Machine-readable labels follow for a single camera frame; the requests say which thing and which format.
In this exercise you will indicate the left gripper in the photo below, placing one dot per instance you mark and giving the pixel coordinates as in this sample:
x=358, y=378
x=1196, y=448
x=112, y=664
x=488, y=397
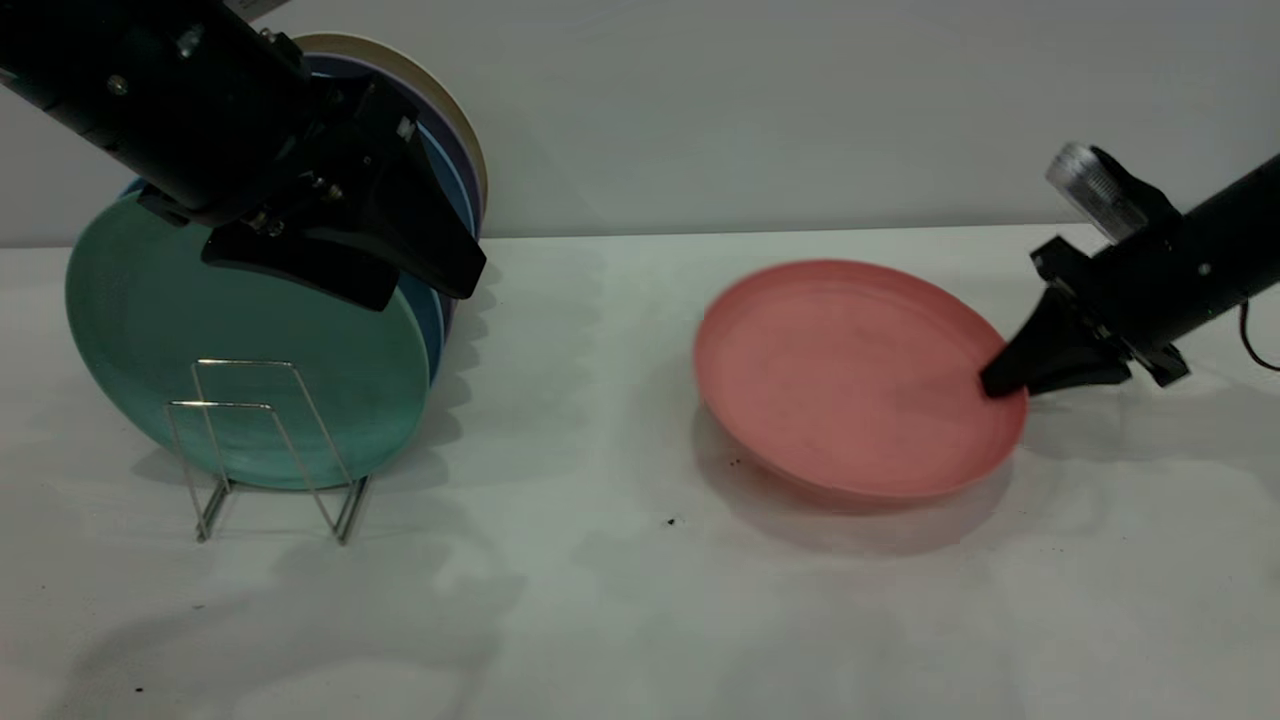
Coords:
x=350, y=150

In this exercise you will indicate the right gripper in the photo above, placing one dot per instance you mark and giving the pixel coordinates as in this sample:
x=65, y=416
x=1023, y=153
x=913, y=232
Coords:
x=1110, y=310

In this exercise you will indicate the pink plate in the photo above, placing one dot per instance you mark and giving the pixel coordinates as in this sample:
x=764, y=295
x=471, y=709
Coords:
x=850, y=380

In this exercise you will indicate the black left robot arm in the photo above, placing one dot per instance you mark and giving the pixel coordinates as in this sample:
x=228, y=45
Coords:
x=150, y=90

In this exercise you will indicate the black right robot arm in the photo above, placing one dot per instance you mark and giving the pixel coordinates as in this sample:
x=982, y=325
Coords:
x=1220, y=250

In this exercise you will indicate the blue plate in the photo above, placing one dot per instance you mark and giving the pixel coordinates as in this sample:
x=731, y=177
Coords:
x=452, y=197
x=425, y=325

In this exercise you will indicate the green plate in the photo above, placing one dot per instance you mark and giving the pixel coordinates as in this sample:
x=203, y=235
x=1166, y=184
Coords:
x=200, y=330

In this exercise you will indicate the beige plate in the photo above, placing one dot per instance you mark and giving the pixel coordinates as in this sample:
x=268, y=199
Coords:
x=380, y=50

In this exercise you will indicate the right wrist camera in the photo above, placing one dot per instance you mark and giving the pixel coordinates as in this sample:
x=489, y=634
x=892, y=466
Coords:
x=1095, y=190

